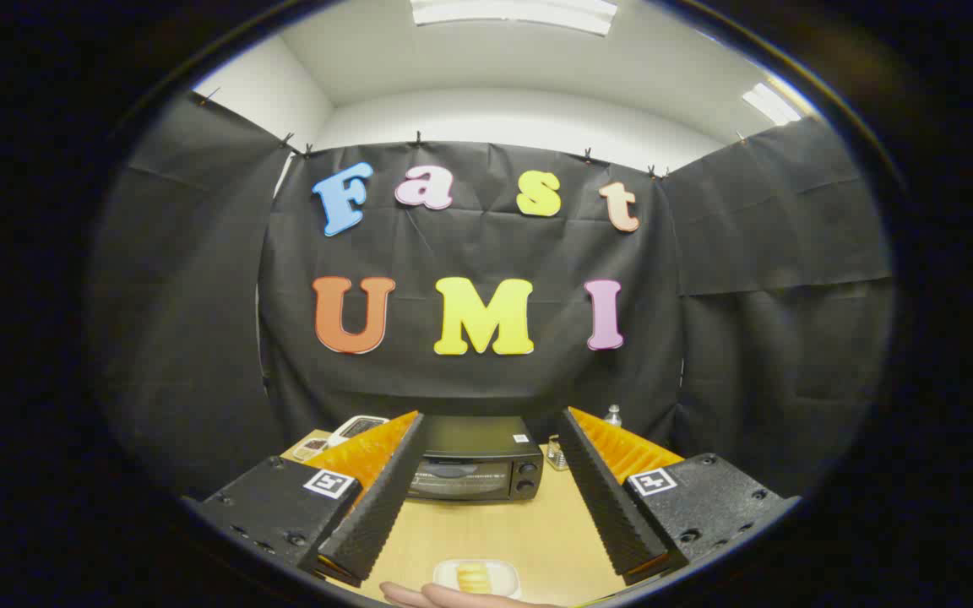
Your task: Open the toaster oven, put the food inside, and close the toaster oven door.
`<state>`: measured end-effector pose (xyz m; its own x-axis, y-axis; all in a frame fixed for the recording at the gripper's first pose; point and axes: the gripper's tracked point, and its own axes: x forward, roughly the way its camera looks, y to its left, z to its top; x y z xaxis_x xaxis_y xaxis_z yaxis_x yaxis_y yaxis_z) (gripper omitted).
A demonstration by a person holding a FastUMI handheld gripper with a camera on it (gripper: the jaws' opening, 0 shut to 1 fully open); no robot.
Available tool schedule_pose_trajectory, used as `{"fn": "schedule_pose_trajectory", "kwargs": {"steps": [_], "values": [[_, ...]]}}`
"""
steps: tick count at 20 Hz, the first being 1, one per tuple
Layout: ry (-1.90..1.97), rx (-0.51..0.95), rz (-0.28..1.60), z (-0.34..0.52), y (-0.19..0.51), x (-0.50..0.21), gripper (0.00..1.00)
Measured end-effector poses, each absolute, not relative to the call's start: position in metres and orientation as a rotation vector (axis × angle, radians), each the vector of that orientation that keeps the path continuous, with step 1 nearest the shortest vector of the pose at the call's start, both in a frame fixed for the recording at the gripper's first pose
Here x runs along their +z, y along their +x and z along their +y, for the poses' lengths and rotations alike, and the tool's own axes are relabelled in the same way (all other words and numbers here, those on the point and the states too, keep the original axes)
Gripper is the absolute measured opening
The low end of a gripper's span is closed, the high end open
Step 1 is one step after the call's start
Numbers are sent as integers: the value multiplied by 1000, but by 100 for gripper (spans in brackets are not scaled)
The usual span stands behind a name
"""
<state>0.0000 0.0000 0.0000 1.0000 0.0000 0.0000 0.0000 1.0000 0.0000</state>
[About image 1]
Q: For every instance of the green label drink bottle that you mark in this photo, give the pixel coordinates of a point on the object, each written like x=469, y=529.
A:
x=613, y=416

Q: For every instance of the white oval dish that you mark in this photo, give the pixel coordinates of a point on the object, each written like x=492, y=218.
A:
x=508, y=576

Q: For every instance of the cream layered bread roll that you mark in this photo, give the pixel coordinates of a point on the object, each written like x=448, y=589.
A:
x=474, y=578

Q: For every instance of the large ceiling light panel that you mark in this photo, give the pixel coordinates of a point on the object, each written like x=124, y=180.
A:
x=512, y=13

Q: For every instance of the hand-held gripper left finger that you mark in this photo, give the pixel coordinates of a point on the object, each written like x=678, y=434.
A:
x=385, y=498

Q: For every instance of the white pop-up toaster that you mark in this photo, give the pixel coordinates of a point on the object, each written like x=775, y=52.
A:
x=356, y=428

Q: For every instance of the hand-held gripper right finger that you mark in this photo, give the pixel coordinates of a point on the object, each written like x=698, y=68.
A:
x=605, y=498

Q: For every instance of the black toaster oven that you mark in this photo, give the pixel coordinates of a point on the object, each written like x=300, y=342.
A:
x=478, y=439

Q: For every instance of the small white tray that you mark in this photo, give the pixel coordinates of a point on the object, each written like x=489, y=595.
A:
x=312, y=447

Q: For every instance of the small ceiling light panel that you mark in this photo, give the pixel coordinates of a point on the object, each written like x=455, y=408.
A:
x=772, y=104

